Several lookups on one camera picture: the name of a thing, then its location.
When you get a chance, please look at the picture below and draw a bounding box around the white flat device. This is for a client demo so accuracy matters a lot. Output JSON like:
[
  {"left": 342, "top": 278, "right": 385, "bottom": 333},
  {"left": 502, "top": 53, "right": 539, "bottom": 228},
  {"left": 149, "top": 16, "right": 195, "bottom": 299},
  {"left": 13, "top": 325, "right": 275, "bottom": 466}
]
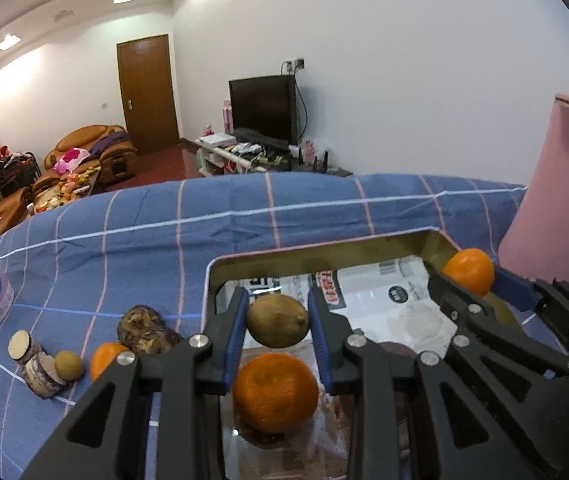
[{"left": 199, "top": 132, "right": 238, "bottom": 148}]

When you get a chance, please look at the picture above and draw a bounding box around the purple passion fruit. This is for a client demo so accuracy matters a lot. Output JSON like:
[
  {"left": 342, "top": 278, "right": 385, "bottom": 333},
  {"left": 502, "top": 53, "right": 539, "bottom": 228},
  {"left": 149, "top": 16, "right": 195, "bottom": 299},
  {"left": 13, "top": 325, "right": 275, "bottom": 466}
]
[{"left": 379, "top": 341, "right": 418, "bottom": 358}]

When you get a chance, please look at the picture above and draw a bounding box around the printed paper lining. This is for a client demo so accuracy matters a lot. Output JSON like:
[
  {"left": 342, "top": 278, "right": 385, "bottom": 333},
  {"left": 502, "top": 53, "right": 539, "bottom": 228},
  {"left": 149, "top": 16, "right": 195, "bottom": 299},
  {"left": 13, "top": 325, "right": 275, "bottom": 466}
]
[{"left": 222, "top": 255, "right": 458, "bottom": 356}]

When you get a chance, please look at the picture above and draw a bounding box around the brown wooden door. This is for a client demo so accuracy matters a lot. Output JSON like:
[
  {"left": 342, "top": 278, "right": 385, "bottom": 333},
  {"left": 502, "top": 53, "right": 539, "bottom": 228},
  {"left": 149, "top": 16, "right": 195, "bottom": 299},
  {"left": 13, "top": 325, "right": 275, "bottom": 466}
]
[{"left": 116, "top": 34, "right": 181, "bottom": 157}]

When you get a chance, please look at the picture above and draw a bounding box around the small brown round fruit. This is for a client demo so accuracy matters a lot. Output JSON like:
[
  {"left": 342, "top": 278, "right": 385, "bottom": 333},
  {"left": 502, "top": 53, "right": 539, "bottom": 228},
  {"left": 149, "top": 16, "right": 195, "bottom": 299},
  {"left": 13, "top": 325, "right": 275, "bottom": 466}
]
[{"left": 53, "top": 351, "right": 85, "bottom": 382}]

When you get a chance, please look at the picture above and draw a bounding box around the blue plaid sheet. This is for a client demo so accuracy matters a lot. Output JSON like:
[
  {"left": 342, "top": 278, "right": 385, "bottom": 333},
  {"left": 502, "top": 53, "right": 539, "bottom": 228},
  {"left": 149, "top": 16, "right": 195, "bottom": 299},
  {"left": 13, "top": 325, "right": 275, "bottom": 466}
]
[{"left": 0, "top": 172, "right": 569, "bottom": 480}]

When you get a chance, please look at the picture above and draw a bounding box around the brown kiwi fruit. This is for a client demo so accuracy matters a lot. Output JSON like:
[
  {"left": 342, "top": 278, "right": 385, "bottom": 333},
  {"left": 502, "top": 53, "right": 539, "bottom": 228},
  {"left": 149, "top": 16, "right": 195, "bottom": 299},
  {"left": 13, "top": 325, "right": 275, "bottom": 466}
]
[{"left": 247, "top": 294, "right": 311, "bottom": 348}]

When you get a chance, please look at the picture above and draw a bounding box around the black television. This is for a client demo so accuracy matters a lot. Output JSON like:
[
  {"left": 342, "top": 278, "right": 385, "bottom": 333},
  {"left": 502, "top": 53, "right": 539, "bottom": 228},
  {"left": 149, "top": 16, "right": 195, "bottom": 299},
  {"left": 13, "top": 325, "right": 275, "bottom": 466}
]
[{"left": 228, "top": 74, "right": 299, "bottom": 147}]

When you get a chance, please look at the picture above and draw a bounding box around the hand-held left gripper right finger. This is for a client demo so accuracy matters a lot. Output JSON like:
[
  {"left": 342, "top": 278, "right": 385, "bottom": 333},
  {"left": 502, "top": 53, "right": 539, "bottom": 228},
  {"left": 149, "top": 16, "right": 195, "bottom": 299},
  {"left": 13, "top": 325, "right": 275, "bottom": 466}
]
[{"left": 307, "top": 287, "right": 558, "bottom": 480}]

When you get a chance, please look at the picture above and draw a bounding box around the pink thermos bottle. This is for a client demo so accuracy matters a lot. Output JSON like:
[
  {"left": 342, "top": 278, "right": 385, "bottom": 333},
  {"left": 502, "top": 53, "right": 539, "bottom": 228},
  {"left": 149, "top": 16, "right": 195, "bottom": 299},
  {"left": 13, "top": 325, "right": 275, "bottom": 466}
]
[{"left": 499, "top": 92, "right": 569, "bottom": 286}]

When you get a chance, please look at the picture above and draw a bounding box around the purple cloth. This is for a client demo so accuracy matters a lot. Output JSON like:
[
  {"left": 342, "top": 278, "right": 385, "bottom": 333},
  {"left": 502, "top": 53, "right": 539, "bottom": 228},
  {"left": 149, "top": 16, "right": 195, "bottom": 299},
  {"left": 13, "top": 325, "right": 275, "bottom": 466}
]
[{"left": 89, "top": 131, "right": 129, "bottom": 157}]

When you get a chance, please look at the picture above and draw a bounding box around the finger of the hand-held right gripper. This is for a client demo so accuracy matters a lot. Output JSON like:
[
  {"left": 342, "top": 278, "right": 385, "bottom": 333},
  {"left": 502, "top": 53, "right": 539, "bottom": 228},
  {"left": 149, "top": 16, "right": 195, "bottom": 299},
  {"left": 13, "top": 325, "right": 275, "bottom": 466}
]
[
  {"left": 427, "top": 265, "right": 569, "bottom": 411},
  {"left": 492, "top": 261, "right": 569, "bottom": 346}
]

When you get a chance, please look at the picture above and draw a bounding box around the large orange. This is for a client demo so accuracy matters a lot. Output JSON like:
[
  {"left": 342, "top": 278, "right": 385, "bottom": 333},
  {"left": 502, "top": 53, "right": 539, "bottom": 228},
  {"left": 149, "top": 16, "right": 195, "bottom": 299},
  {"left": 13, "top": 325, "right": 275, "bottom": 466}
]
[{"left": 233, "top": 353, "right": 320, "bottom": 435}]

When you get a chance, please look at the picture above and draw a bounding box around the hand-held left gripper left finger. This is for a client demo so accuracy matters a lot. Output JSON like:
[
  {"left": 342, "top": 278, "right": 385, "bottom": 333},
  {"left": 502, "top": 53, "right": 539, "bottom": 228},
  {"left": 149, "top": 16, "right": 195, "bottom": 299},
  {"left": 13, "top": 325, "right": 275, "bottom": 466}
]
[{"left": 19, "top": 286, "right": 250, "bottom": 480}]

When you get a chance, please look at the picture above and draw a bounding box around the black rack with clothes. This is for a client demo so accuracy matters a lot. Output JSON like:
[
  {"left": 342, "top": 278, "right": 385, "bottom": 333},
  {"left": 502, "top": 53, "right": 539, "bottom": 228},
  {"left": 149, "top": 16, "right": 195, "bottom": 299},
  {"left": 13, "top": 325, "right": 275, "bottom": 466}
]
[{"left": 0, "top": 131, "right": 42, "bottom": 196}]

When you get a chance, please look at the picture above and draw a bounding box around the white television stand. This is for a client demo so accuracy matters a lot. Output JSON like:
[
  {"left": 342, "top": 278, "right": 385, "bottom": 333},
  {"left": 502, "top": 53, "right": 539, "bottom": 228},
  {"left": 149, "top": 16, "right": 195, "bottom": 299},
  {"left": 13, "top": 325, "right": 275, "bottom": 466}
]
[{"left": 194, "top": 130, "right": 355, "bottom": 178}]

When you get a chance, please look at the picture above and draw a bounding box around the brown leather armchair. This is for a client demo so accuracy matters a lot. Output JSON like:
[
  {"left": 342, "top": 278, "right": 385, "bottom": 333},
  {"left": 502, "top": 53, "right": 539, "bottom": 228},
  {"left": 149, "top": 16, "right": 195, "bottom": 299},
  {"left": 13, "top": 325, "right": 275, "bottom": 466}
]
[{"left": 44, "top": 124, "right": 138, "bottom": 186}]

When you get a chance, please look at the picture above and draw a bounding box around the dark wrinkled fruit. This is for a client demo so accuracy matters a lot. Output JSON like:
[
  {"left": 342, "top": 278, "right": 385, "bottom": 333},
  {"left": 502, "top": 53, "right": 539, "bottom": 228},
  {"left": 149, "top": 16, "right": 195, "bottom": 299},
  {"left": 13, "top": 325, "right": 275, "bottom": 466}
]
[
  {"left": 132, "top": 330, "right": 184, "bottom": 357},
  {"left": 117, "top": 305, "right": 165, "bottom": 341}
]

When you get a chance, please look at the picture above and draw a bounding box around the small orange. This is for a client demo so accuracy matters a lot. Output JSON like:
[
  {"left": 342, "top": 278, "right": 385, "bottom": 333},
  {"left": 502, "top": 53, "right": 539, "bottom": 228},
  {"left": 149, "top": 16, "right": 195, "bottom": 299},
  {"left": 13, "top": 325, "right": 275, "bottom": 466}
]
[{"left": 441, "top": 248, "right": 496, "bottom": 297}]

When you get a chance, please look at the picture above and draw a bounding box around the pink flower cushion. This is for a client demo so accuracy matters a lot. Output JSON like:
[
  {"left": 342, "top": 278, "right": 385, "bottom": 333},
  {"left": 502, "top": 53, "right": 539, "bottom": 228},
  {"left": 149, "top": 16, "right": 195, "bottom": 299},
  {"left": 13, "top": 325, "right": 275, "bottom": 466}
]
[{"left": 54, "top": 147, "right": 90, "bottom": 173}]

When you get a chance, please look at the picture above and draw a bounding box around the cluttered coffee table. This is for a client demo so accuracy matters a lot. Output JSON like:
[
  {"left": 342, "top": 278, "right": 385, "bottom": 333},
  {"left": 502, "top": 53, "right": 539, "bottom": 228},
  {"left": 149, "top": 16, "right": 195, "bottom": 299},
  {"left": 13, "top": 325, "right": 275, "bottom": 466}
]
[{"left": 29, "top": 162, "right": 105, "bottom": 216}]

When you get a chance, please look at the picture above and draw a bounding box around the rectangular metal tin box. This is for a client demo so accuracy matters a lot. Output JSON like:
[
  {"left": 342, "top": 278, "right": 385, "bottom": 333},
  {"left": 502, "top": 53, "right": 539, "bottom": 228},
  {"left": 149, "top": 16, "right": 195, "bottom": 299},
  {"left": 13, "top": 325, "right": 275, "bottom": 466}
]
[{"left": 203, "top": 228, "right": 510, "bottom": 480}]

